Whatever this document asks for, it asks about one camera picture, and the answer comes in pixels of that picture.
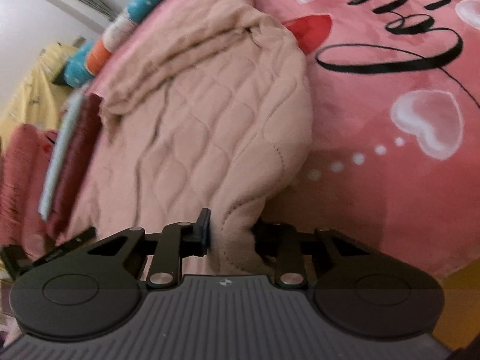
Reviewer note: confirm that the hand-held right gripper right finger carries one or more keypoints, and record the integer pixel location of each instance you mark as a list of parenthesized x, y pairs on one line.
[(288, 255)]

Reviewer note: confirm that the rose pink cloth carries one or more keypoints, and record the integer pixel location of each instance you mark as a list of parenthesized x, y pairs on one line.
[(22, 180)]

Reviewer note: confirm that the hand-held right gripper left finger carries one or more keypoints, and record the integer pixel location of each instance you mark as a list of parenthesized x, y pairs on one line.
[(204, 228)]

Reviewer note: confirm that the yellow cloth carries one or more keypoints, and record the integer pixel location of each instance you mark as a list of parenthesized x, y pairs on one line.
[(33, 82)]

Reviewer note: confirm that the light blue cloth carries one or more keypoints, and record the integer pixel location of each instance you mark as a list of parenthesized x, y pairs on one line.
[(62, 150)]

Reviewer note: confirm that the beige quilted garment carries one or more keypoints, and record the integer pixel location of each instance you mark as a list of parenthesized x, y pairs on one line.
[(217, 120)]

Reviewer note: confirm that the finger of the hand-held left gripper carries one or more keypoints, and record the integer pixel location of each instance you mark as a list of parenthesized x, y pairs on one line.
[(56, 250)]

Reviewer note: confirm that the pink heart print blanket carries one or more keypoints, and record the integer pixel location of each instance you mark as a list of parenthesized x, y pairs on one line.
[(375, 195)]

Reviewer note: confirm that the orange teal white rolled quilt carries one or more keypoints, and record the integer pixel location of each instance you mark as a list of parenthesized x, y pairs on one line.
[(138, 3)]

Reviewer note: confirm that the dark red cloth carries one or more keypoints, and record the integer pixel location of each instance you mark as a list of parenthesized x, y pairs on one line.
[(77, 157)]

